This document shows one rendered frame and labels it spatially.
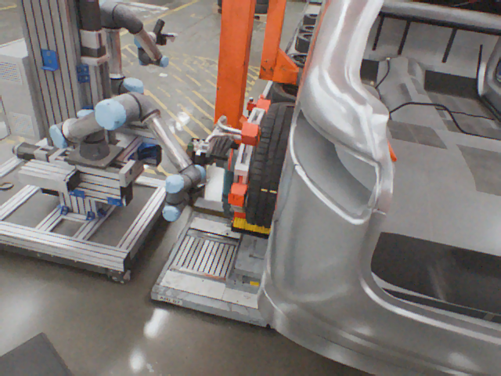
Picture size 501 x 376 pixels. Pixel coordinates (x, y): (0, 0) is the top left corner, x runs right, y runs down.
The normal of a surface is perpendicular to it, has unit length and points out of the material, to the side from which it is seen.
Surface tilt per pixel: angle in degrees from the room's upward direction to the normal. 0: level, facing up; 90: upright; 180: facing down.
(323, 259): 89
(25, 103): 90
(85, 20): 90
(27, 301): 0
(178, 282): 0
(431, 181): 22
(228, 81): 90
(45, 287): 0
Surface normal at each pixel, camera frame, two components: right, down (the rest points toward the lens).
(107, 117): -0.40, 0.43
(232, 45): -0.19, 0.55
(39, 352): 0.12, -0.81
